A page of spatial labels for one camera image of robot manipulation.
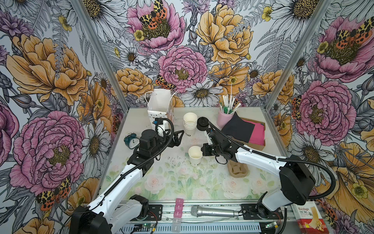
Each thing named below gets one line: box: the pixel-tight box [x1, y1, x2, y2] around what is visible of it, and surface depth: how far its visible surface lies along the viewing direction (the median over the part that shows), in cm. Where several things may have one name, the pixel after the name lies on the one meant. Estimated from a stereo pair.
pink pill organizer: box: [171, 197, 185, 233], surface depth 74 cm
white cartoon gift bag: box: [144, 88, 179, 131], surface depth 93 cm
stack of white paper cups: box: [183, 112, 198, 137], surface depth 96 cm
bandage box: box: [290, 200, 330, 234], surface depth 71 cm
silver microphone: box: [190, 205, 240, 217], surface depth 73 cm
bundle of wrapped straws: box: [219, 83, 242, 115], surface depth 104 cm
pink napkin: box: [242, 118, 265, 146], surface depth 103 cm
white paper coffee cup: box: [187, 145, 204, 167], surface depth 88 cm
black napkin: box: [221, 111, 256, 143], surface depth 105 cm
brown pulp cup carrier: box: [227, 159, 249, 178], surface depth 86 cm
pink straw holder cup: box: [216, 109, 235, 129], surface depth 105 cm
